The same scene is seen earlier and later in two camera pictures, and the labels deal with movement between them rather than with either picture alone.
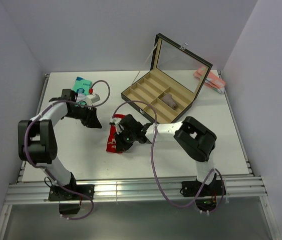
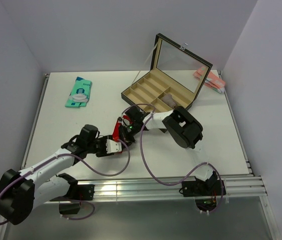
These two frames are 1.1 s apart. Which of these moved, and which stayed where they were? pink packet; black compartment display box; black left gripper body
Moved: black left gripper body
Stayed: black compartment display box; pink packet
